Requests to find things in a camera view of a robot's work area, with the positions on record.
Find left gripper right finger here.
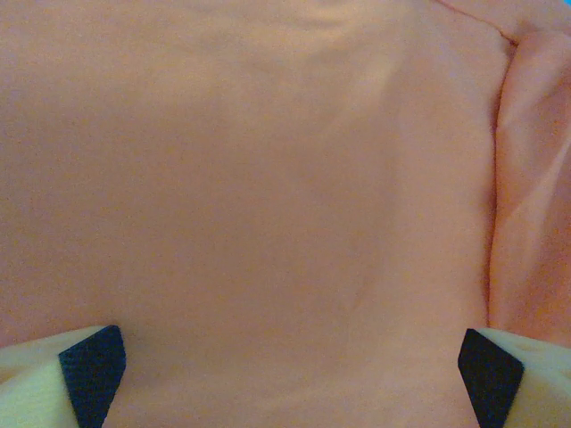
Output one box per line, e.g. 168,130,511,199
458,327,571,428

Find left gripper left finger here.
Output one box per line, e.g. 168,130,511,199
0,324,128,428

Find light orange shorts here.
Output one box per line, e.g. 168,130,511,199
0,0,571,428

